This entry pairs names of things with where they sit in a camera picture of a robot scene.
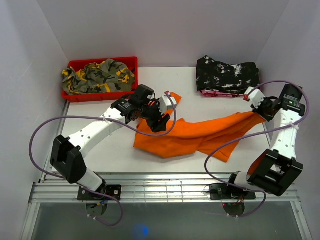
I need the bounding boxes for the aluminium frame rail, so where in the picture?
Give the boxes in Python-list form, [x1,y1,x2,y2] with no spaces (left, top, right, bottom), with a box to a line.
[28,172,301,204]

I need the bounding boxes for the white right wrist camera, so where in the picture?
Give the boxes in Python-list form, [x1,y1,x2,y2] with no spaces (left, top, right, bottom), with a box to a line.
[243,86,266,109]

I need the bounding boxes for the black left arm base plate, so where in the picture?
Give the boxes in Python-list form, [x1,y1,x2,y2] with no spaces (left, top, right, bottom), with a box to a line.
[76,184,122,201]

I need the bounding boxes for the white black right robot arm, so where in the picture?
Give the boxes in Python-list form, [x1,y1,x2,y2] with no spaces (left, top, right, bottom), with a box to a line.
[225,84,306,199]

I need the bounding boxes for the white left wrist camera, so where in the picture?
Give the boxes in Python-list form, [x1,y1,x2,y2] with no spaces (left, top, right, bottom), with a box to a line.
[158,91,177,114]

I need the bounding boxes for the camouflage trousers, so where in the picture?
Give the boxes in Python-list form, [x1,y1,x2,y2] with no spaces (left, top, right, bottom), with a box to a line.
[62,58,136,95]

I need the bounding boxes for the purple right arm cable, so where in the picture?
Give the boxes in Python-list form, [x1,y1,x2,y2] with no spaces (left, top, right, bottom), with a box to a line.
[204,79,311,219]

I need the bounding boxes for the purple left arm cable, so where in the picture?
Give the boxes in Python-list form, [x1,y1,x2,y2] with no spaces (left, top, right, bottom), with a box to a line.
[29,94,178,227]

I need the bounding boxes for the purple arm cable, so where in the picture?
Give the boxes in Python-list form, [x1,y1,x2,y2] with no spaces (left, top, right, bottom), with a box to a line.
[29,94,178,227]
[204,79,311,219]

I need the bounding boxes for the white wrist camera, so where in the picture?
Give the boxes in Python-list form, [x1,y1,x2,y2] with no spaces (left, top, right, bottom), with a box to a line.
[243,86,266,109]
[158,91,177,114]

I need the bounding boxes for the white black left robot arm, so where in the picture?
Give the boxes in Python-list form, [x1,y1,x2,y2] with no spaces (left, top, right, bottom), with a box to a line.
[50,84,177,200]

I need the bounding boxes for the red plastic bin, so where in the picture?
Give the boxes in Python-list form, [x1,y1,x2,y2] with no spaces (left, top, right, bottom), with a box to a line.
[61,56,138,103]

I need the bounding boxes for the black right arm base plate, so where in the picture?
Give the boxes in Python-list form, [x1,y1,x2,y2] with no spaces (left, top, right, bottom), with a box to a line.
[208,183,256,200]

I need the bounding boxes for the pink folded trousers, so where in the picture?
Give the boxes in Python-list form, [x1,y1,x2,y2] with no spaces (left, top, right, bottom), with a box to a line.
[199,90,244,98]

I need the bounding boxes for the black white patterned trousers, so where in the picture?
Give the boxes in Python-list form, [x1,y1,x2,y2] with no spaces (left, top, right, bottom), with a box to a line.
[195,55,261,95]

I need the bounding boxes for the orange trousers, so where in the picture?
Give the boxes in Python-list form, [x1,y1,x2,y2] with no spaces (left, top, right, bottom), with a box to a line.
[133,91,268,164]

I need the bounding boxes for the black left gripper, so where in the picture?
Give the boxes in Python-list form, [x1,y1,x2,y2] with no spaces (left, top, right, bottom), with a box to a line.
[138,97,170,133]

